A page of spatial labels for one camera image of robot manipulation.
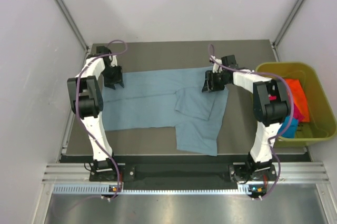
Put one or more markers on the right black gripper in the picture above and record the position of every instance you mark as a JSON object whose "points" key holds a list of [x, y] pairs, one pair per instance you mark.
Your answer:
{"points": [[209, 86]]}

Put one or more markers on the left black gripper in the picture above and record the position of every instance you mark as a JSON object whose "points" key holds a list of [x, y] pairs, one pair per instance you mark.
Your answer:
{"points": [[117, 79]]}

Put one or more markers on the light blue t shirt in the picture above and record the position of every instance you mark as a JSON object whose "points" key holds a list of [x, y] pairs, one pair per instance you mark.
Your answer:
{"points": [[168, 98]]}

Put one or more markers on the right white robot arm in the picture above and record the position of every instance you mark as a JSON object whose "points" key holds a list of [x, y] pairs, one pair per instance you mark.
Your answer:
{"points": [[271, 105]]}

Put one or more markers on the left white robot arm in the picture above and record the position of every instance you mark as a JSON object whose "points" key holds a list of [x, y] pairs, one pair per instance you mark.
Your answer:
{"points": [[87, 102]]}

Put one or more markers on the orange t shirt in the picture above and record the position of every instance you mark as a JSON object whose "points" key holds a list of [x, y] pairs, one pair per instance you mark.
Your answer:
{"points": [[299, 97]]}

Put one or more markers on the magenta t shirt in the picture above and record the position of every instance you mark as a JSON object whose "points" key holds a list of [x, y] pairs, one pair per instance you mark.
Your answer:
{"points": [[296, 115]]}

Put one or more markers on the bright blue t shirt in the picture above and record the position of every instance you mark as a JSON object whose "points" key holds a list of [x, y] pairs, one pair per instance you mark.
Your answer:
{"points": [[291, 130]]}

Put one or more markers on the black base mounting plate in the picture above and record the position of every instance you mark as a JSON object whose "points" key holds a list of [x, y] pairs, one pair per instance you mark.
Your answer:
{"points": [[183, 172]]}

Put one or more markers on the olive green plastic bin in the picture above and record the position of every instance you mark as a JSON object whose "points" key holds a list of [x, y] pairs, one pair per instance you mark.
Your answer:
{"points": [[322, 124]]}

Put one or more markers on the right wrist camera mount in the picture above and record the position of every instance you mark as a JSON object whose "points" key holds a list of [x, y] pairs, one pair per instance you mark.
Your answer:
{"points": [[217, 64]]}

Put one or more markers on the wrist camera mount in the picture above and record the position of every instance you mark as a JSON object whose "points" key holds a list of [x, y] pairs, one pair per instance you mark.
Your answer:
{"points": [[217, 64], [113, 61]]}

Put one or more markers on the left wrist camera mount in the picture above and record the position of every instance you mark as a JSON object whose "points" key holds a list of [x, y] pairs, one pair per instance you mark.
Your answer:
{"points": [[113, 61]]}

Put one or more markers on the left aluminium corner post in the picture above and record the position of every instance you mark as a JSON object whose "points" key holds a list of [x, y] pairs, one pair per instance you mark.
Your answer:
{"points": [[71, 22]]}

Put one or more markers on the aluminium corner post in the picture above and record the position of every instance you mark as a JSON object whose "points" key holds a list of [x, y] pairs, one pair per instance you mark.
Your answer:
{"points": [[71, 22], [287, 23]]}

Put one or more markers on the slotted grey cable duct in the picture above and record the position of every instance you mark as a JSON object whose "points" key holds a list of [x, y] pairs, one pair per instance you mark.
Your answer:
{"points": [[106, 189]]}

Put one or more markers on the aluminium frame rail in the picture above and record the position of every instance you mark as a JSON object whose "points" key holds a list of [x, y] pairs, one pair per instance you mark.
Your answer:
{"points": [[290, 173]]}

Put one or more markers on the right aluminium corner post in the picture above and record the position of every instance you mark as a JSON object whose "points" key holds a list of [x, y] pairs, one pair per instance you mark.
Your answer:
{"points": [[287, 23]]}

